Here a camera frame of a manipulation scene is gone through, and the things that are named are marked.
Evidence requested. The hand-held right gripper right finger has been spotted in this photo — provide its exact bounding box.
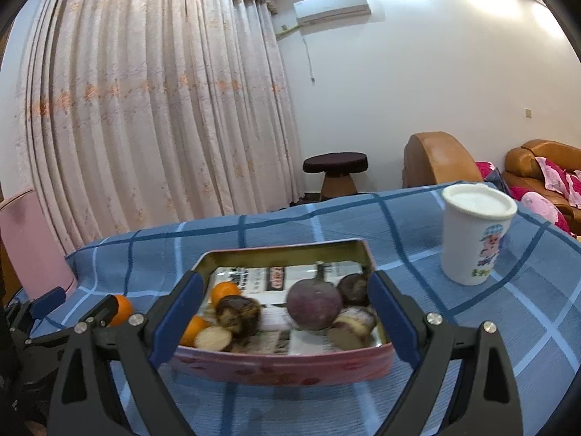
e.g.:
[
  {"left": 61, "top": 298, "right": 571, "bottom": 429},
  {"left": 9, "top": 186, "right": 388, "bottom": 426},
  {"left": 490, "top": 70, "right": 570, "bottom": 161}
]
[{"left": 367, "top": 270, "right": 523, "bottom": 436}]

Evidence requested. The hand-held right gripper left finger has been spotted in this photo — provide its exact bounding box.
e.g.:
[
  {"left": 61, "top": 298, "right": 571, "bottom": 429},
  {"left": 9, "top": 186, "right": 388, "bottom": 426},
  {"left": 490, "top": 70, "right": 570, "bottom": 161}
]
[{"left": 48, "top": 270, "right": 206, "bottom": 436}]

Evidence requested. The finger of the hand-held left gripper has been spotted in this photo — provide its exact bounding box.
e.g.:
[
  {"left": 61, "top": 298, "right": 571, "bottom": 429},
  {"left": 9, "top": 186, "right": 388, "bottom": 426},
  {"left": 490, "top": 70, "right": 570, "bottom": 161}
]
[
  {"left": 25, "top": 294, "right": 119, "bottom": 350},
  {"left": 8, "top": 286, "right": 67, "bottom": 334}
]

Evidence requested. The orange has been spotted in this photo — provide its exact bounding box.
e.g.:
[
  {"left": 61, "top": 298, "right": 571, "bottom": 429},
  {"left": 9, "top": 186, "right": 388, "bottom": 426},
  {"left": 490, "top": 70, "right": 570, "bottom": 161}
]
[
  {"left": 211, "top": 282, "right": 242, "bottom": 307},
  {"left": 106, "top": 295, "right": 134, "bottom": 328},
  {"left": 179, "top": 315, "right": 210, "bottom": 347}
]

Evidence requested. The cut sweet potato piece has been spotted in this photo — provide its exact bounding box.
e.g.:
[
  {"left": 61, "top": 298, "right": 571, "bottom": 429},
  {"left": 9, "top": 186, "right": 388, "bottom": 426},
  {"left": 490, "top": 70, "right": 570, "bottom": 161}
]
[
  {"left": 327, "top": 306, "right": 378, "bottom": 350},
  {"left": 194, "top": 326, "right": 233, "bottom": 352}
]

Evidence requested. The dark brown round fruit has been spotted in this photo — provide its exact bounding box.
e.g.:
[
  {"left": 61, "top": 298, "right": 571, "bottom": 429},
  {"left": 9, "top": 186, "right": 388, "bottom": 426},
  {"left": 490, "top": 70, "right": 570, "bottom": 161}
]
[{"left": 337, "top": 273, "right": 370, "bottom": 307}]

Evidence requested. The dark brown baked sweet potato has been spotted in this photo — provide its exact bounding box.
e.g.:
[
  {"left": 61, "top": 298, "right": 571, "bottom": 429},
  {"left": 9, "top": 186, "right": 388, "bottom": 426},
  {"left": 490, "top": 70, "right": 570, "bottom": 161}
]
[{"left": 215, "top": 295, "right": 264, "bottom": 339}]

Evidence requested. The purple round fruit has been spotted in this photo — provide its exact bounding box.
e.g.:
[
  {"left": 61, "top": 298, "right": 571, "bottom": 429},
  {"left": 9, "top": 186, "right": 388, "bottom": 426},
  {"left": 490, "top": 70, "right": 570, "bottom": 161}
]
[{"left": 286, "top": 279, "right": 343, "bottom": 331}]

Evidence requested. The pink tin box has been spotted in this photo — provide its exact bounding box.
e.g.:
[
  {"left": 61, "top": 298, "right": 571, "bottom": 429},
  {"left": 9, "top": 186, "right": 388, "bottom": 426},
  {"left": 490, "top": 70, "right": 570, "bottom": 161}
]
[{"left": 170, "top": 238, "right": 395, "bottom": 388}]

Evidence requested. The pink chair back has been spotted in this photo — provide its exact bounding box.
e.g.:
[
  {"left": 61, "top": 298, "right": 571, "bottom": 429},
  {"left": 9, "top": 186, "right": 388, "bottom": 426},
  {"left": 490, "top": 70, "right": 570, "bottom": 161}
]
[{"left": 0, "top": 188, "right": 78, "bottom": 310}]

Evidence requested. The printed paper liner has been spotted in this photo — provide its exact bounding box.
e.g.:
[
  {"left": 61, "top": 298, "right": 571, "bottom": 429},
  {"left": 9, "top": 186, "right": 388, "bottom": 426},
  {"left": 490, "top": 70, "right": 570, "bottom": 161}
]
[{"left": 206, "top": 261, "right": 366, "bottom": 356}]

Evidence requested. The white cartoon print cup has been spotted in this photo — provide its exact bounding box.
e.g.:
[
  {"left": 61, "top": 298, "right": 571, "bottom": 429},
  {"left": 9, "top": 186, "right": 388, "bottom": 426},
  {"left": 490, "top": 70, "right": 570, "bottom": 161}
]
[{"left": 441, "top": 183, "right": 518, "bottom": 286}]

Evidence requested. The dark round stool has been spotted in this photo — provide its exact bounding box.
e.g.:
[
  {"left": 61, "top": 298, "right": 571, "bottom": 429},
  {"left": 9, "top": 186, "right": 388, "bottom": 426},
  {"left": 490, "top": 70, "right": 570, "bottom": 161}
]
[{"left": 302, "top": 152, "right": 369, "bottom": 201}]

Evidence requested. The brown leather armchair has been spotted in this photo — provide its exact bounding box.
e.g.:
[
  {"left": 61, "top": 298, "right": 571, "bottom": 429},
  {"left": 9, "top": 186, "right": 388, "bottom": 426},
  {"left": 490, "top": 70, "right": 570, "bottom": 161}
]
[{"left": 402, "top": 132, "right": 484, "bottom": 189}]

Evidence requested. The red cloth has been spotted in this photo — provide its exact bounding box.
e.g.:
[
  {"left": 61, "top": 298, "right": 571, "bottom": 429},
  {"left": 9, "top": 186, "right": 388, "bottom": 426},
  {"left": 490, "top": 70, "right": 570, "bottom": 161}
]
[{"left": 474, "top": 161, "right": 516, "bottom": 198}]

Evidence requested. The pink cushion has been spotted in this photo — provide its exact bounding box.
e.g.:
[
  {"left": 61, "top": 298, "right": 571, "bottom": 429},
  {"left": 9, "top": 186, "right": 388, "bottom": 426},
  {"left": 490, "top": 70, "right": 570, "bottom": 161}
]
[{"left": 520, "top": 191, "right": 571, "bottom": 235}]

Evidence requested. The brown leather sofa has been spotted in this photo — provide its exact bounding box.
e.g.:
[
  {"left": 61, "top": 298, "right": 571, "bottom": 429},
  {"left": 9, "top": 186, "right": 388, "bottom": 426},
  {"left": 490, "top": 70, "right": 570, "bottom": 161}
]
[{"left": 504, "top": 140, "right": 581, "bottom": 237}]

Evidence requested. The pink floral curtain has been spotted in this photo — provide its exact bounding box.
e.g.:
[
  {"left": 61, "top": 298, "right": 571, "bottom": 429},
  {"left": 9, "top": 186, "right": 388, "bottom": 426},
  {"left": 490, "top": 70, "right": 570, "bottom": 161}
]
[{"left": 13, "top": 0, "right": 305, "bottom": 255}]

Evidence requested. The pink floral blanket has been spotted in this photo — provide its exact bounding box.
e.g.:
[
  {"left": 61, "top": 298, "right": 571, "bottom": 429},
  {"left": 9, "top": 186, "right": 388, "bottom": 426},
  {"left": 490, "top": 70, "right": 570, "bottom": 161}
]
[{"left": 536, "top": 157, "right": 581, "bottom": 210}]

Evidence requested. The white air conditioner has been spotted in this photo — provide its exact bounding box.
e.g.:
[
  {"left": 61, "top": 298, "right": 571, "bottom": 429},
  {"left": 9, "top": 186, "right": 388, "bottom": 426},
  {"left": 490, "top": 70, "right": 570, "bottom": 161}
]
[{"left": 293, "top": 0, "right": 373, "bottom": 25}]

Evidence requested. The air conditioner power cable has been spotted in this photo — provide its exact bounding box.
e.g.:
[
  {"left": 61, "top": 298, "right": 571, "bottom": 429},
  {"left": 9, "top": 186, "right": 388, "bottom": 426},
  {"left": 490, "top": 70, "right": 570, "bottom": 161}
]
[{"left": 302, "top": 32, "right": 317, "bottom": 85}]

